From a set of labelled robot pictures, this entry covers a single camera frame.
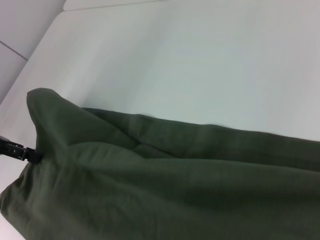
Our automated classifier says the dark green FREE t-shirt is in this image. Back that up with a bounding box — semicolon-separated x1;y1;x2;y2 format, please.
0;87;320;240

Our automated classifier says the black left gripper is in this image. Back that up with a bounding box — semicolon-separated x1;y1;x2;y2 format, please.
0;134;43;165

